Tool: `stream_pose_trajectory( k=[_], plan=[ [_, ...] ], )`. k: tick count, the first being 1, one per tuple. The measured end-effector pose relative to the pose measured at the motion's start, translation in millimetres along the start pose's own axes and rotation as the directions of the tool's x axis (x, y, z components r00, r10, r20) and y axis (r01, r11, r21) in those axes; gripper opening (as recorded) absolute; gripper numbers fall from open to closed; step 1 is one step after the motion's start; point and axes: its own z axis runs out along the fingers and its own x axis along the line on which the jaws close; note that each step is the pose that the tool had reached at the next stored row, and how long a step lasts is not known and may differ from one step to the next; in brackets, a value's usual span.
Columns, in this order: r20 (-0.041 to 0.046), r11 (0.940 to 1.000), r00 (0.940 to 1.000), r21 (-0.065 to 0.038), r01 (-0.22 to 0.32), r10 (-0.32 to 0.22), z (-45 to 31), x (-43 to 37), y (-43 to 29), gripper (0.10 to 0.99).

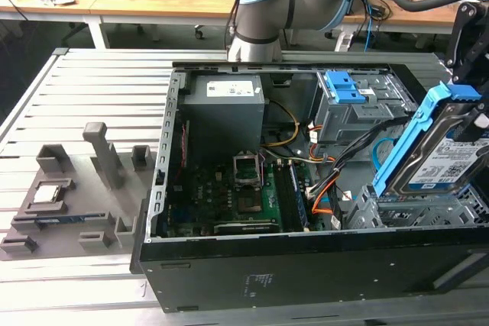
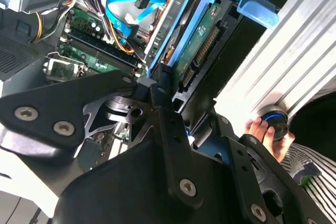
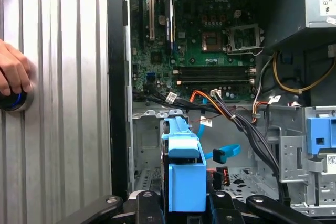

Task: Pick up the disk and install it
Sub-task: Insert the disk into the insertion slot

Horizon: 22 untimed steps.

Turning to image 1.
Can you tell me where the silver CPU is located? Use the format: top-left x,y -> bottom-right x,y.
33,184 -> 61,205

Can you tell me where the metal socket cover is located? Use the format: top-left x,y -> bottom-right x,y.
232,152 -> 264,190

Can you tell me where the grey parts rack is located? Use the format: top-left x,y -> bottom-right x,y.
0,121 -> 160,263

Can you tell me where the grey power supply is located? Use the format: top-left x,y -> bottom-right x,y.
178,73 -> 267,174

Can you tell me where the grey disk bay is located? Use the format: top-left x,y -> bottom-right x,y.
342,182 -> 489,230

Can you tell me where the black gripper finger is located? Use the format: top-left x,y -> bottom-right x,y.
456,100 -> 489,143

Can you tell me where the blue drive carrier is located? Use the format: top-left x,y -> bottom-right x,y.
325,69 -> 368,105

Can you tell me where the blue RAM slot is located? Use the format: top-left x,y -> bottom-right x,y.
289,163 -> 309,230

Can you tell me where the red wire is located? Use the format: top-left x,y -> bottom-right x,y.
180,119 -> 191,169

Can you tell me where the orange wire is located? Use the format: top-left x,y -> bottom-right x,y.
311,179 -> 345,216

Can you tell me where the green motherboard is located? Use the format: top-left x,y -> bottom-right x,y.
166,119 -> 325,237

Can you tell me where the black cable bundle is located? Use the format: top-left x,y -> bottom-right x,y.
305,121 -> 408,200

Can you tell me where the blue RAM stick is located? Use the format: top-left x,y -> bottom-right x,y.
36,214 -> 87,225

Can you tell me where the yellow wire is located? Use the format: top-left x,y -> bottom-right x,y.
263,100 -> 301,147

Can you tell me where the blue wire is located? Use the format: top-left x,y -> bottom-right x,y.
372,137 -> 402,176

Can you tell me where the grey drive cage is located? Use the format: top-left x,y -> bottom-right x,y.
311,72 -> 419,147

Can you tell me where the CPU socket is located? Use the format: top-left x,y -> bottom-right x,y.
236,194 -> 264,215

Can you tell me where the hard disk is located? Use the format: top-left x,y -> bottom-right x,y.
372,81 -> 489,200

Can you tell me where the white power strip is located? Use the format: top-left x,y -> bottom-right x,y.
335,31 -> 355,52

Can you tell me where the black PC case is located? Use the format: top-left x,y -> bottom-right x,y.
129,50 -> 489,314

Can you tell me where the blue hanging cable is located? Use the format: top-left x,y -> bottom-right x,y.
364,16 -> 375,52

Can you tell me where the wooden desk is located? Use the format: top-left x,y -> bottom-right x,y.
0,0 -> 459,36

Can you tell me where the black RAM slot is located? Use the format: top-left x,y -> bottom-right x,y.
275,165 -> 298,232

